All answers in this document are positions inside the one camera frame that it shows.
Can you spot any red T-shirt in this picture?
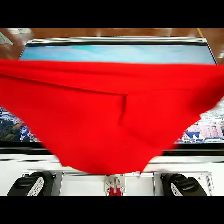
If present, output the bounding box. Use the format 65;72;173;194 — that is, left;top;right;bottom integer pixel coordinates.
0;58;224;176

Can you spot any silver frame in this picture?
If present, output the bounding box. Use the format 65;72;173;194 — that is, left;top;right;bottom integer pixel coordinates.
0;153;224;197

